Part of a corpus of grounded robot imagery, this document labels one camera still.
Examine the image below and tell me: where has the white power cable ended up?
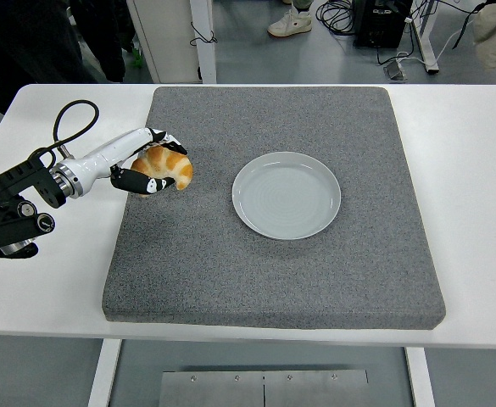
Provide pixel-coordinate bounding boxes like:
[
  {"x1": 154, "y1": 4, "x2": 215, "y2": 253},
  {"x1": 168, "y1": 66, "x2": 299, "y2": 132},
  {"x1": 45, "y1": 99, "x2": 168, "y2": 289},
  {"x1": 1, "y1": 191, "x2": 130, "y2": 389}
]
[{"x1": 394, "y1": 25, "x2": 460, "y2": 68}]

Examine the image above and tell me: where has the black computer case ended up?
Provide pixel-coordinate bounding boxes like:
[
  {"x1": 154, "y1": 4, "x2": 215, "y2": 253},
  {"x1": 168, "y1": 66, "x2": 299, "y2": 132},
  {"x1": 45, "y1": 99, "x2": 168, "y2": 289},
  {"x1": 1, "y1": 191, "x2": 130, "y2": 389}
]
[{"x1": 353, "y1": 0, "x2": 414, "y2": 48}]

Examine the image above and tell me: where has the grey metal plate with screws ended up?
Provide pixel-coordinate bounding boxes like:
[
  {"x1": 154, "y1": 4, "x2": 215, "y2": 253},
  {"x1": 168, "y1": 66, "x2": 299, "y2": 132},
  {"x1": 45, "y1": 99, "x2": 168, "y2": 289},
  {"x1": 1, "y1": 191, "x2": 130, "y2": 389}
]
[{"x1": 160, "y1": 369, "x2": 371, "y2": 407}]

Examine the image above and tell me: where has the thin black cable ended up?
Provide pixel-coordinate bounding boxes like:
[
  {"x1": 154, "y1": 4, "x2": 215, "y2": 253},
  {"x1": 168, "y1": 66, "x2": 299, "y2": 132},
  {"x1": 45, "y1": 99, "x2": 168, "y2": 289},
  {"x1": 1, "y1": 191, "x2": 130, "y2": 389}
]
[{"x1": 189, "y1": 20, "x2": 218, "y2": 46}]

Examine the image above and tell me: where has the golden croissant bread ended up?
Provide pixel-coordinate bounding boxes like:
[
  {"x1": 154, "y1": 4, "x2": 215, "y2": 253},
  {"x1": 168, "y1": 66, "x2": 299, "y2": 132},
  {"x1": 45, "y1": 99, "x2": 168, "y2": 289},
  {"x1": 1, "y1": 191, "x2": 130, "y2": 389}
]
[{"x1": 129, "y1": 146, "x2": 194, "y2": 191}]

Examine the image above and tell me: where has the white desk frame leg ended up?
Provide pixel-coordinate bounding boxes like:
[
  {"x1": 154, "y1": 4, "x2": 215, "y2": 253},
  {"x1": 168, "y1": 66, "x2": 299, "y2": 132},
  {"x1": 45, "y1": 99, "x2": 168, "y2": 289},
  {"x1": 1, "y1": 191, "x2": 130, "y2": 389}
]
[{"x1": 412, "y1": 0, "x2": 440, "y2": 74}]

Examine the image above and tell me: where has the white square post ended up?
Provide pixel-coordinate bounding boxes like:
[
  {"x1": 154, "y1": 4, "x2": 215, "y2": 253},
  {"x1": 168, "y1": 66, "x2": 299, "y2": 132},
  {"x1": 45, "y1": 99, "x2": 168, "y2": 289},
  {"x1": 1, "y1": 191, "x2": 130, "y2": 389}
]
[{"x1": 189, "y1": 0, "x2": 218, "y2": 84}]

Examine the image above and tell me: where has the person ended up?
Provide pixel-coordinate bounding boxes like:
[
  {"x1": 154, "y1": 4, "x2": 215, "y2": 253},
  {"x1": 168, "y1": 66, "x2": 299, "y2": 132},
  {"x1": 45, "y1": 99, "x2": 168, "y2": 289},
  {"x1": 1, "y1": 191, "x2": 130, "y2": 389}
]
[{"x1": 0, "y1": 0, "x2": 125, "y2": 116}]

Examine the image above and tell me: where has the grey felt mat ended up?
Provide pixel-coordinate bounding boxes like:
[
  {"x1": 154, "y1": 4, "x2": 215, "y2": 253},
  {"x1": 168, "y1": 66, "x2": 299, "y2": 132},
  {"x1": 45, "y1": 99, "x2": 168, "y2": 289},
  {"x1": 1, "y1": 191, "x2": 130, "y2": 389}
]
[{"x1": 102, "y1": 86, "x2": 447, "y2": 331}]

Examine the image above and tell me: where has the white table leg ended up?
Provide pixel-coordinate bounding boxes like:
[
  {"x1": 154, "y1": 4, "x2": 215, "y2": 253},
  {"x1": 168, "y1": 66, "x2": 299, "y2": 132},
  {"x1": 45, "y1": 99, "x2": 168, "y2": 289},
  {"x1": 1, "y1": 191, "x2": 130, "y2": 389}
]
[
  {"x1": 404, "y1": 346, "x2": 437, "y2": 407},
  {"x1": 86, "y1": 338, "x2": 124, "y2": 407}
]

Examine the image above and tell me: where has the grey power adapter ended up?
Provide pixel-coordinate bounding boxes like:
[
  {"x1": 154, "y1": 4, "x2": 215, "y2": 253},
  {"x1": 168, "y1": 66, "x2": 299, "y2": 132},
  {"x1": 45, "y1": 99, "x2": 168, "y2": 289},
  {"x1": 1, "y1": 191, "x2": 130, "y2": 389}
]
[{"x1": 382, "y1": 59, "x2": 409, "y2": 81}]

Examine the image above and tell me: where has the beige fabric bag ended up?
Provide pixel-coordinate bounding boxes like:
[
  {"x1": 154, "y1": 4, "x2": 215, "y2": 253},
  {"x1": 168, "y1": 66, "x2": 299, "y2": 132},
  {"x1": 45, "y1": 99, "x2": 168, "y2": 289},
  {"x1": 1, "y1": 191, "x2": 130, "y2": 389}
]
[{"x1": 472, "y1": 0, "x2": 496, "y2": 70}]

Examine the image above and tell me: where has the black cable bundle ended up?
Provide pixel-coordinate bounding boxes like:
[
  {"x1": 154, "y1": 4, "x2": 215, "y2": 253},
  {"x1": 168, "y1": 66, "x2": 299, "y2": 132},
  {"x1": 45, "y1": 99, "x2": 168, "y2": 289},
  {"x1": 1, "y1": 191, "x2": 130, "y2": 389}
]
[{"x1": 317, "y1": 0, "x2": 359, "y2": 36}]

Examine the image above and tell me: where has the person's white shoe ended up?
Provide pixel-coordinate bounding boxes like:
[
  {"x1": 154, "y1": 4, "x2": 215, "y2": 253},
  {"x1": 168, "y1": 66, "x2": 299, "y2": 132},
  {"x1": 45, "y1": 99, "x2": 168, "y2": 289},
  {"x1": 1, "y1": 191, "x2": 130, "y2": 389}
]
[{"x1": 266, "y1": 8, "x2": 313, "y2": 38}]

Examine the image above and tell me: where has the white cabinet panel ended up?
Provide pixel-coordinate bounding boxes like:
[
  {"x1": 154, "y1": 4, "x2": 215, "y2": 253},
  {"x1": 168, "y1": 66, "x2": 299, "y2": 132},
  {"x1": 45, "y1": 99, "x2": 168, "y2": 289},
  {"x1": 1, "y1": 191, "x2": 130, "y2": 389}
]
[{"x1": 126, "y1": 0, "x2": 202, "y2": 84}]

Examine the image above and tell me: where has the light grey round plate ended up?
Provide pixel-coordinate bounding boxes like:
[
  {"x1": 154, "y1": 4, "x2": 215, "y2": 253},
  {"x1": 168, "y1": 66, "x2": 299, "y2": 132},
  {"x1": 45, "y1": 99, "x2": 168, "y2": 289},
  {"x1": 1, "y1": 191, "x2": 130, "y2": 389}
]
[{"x1": 231, "y1": 151, "x2": 342, "y2": 241}]

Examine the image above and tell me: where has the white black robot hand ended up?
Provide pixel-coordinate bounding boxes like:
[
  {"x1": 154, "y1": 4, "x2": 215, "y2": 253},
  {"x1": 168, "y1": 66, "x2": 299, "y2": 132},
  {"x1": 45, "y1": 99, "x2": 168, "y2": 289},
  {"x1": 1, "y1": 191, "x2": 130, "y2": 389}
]
[{"x1": 63, "y1": 126, "x2": 188, "y2": 200}]

